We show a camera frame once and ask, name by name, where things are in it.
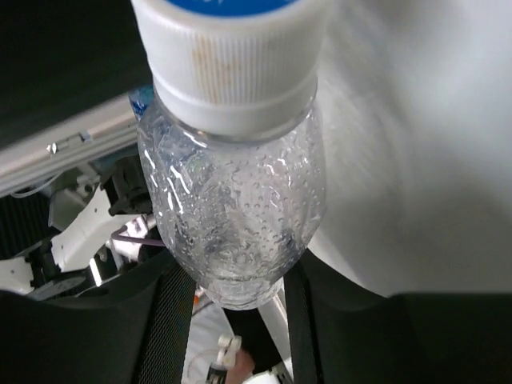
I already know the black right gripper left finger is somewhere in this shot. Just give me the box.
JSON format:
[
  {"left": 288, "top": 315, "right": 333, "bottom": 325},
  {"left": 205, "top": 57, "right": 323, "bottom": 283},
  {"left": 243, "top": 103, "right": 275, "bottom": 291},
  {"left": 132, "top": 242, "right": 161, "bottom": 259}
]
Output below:
[{"left": 1, "top": 251, "right": 195, "bottom": 383}]

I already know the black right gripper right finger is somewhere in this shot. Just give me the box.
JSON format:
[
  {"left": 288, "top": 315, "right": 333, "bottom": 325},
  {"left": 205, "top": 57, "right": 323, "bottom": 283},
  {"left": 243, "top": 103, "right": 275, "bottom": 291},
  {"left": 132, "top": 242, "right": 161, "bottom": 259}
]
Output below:
[{"left": 284, "top": 252, "right": 511, "bottom": 383}]

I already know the clear bottle with white cap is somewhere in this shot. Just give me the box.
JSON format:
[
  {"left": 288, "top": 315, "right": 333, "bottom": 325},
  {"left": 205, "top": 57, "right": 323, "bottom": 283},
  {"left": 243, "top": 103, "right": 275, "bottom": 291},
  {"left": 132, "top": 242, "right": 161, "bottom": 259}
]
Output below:
[{"left": 133, "top": 1, "right": 331, "bottom": 310}]

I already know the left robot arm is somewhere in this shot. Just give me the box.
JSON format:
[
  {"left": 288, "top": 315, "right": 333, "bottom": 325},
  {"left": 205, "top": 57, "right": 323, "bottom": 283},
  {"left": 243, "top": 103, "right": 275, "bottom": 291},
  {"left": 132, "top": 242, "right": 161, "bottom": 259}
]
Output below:
[{"left": 1, "top": 156, "right": 195, "bottom": 383}]

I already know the aluminium table edge rail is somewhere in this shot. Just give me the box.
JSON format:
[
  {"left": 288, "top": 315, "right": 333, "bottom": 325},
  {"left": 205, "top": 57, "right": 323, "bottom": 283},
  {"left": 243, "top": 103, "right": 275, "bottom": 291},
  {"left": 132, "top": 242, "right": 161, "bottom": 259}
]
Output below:
[{"left": 1, "top": 94, "right": 138, "bottom": 196}]

